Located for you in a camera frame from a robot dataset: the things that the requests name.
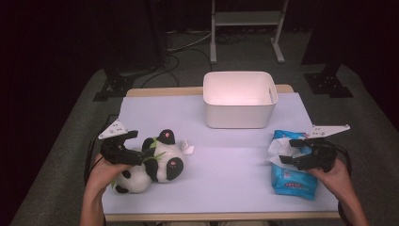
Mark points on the lavender table mat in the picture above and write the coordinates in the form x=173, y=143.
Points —
x=219, y=188

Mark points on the panda plush toy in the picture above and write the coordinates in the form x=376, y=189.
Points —
x=171, y=152

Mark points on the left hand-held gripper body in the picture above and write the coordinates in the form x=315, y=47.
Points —
x=109, y=152

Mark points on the black stand base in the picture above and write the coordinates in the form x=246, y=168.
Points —
x=114, y=86
x=327, y=84

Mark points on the person's left hand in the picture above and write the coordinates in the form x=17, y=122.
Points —
x=102, y=174

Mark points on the white plastic bin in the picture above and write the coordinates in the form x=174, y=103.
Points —
x=238, y=116

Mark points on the white metal stand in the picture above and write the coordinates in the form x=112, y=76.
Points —
x=246, y=18

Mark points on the light wooden table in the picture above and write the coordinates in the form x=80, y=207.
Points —
x=163, y=91

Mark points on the blue wet wipe packet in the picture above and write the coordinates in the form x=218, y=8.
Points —
x=293, y=186

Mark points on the person's right hand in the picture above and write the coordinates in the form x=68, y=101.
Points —
x=337, y=182

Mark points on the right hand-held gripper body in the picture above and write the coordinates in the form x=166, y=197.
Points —
x=324, y=155

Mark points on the white wet wipe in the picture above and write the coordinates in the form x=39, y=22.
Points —
x=280, y=149

